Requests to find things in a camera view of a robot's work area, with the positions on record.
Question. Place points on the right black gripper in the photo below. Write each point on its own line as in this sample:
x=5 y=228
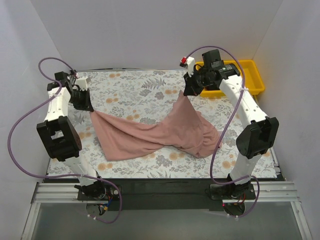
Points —
x=191 y=83

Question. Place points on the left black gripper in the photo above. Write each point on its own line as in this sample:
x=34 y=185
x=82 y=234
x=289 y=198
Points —
x=83 y=100

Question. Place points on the pink t shirt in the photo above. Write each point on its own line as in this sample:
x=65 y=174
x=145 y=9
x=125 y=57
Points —
x=183 y=128

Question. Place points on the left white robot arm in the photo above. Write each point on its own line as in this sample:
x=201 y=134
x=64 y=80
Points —
x=60 y=138

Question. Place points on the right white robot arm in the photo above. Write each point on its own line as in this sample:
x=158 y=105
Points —
x=259 y=130

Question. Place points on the yellow plastic bin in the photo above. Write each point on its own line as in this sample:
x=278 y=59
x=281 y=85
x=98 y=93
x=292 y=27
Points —
x=253 y=81

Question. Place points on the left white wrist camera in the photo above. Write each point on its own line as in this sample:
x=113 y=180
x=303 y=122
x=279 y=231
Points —
x=81 y=83

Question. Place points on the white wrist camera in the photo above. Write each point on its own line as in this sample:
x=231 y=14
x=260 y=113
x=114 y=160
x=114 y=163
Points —
x=81 y=83
x=189 y=64

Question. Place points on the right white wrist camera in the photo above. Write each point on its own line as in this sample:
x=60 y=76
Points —
x=189 y=64

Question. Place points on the aluminium frame rail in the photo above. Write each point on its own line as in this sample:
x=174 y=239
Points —
x=275 y=214

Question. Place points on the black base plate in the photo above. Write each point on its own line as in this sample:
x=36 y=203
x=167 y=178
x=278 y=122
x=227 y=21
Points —
x=171 y=194

